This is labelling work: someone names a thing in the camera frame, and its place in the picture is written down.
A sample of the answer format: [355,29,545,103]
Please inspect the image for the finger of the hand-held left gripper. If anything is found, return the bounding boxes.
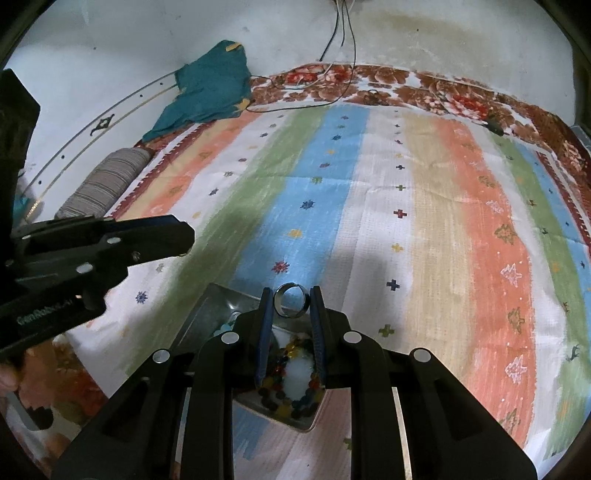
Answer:
[9,213,195,311]

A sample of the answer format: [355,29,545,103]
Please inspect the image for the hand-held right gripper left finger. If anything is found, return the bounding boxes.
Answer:
[51,286,274,480]

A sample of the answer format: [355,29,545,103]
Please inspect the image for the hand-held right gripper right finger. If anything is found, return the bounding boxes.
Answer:
[308,285,540,480]

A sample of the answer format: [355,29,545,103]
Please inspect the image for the multicolour bead bracelet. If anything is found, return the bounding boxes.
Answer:
[265,336,320,403]

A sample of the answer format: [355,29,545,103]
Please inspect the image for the silver ring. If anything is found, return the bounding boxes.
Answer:
[273,282,308,319]

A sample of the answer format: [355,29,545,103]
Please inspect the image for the clear crystal bead bracelet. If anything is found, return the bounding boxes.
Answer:
[281,353,317,398]

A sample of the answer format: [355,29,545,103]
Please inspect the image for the metal tray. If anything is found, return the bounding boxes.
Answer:
[178,282,331,433]

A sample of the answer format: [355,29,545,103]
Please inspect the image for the yellow and black bead bracelet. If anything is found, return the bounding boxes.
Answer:
[256,382,324,422]

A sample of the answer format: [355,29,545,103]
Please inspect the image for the person's left hand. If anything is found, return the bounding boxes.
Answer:
[0,362,20,394]

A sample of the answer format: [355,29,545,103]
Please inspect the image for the orange patterned cloth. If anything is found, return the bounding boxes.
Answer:
[14,335,109,430]

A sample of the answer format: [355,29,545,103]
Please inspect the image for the grey striped rolled cloth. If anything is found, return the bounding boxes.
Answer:
[54,147,154,221]

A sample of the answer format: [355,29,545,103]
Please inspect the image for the pastel striped blanket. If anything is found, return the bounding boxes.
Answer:
[59,104,591,480]

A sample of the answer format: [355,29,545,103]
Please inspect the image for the teal cloth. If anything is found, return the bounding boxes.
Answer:
[141,40,254,144]

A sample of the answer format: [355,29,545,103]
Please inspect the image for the brown floral blanket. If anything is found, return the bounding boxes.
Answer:
[111,62,591,195]

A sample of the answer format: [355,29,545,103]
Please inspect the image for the black cable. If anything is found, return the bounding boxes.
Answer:
[245,0,377,114]

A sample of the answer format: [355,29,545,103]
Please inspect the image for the black cables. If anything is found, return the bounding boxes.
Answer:
[270,0,348,89]

